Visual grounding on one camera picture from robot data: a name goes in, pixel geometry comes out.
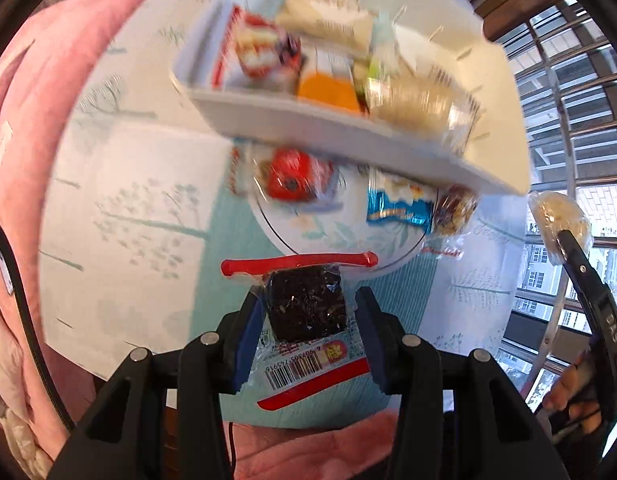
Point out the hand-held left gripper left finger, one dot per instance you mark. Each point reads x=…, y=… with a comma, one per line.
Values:
x=248, y=340

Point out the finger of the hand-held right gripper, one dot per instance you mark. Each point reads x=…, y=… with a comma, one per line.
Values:
x=583, y=275

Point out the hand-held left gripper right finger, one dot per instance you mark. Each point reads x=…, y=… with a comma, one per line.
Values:
x=376, y=345

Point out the round rice cracker packet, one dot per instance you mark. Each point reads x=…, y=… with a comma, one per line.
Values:
x=553, y=215

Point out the red-edged dark cake packet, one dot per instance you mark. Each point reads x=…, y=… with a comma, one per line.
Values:
x=308, y=305

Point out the white floral round plate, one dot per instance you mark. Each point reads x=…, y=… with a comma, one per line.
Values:
x=338, y=240

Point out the white plastic tray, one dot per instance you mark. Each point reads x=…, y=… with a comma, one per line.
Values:
x=313, y=125

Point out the clear printed snack packet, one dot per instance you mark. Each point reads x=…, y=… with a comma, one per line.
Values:
x=323, y=20

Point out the person's right hand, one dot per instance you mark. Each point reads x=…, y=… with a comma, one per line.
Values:
x=563, y=390

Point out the teal tree-print tablecloth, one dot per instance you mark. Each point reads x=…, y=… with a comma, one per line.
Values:
x=138, y=260

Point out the blue snowflake snack packet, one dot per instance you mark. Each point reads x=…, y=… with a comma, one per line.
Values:
x=398, y=210

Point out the nut snack packet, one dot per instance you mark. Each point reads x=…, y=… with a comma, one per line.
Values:
x=456, y=210

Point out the red white snack packet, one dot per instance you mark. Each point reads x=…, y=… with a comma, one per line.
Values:
x=258, y=55
x=288, y=175

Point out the window grille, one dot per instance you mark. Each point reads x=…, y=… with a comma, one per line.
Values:
x=578, y=85

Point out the puffed rice cake packet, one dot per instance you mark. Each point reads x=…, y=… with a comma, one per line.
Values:
x=413, y=102

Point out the white quilted cloth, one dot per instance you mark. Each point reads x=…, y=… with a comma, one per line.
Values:
x=8, y=410

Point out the orange white snack packet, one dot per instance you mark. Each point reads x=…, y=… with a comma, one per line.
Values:
x=328, y=90

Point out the green pastry packet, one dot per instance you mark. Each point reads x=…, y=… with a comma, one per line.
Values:
x=374, y=67

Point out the pink garment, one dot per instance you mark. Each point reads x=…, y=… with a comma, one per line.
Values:
x=48, y=110

